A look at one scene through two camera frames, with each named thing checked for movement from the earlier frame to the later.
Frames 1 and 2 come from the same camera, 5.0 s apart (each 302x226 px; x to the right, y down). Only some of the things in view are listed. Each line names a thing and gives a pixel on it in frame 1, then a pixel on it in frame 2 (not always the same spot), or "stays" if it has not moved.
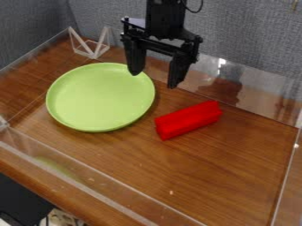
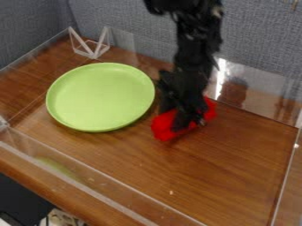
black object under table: [24, 207] stays
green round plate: [97, 97] stays
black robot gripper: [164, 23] → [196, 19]
